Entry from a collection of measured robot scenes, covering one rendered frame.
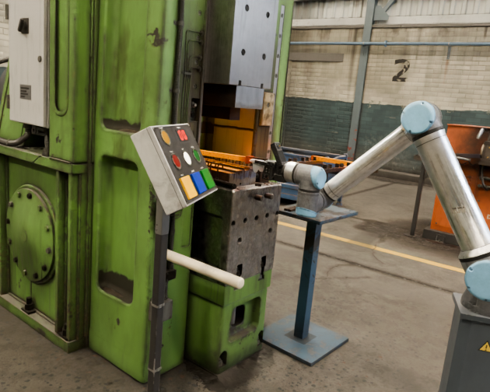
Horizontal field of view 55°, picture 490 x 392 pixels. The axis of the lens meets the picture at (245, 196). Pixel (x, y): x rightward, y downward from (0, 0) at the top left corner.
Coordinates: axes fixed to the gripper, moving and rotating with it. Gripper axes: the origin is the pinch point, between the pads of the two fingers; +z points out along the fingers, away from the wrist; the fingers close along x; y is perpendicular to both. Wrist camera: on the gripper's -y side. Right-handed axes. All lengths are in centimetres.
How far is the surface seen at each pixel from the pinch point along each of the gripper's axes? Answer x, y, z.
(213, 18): -18, -59, 16
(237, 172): -7.0, 6.2, 2.8
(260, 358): 13, 104, -8
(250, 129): 22.4, -11.2, 20.7
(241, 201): -9.8, 18.4, -3.4
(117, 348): -45, 94, 34
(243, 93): -7.4, -28.9, 3.4
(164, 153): -70, -8, -18
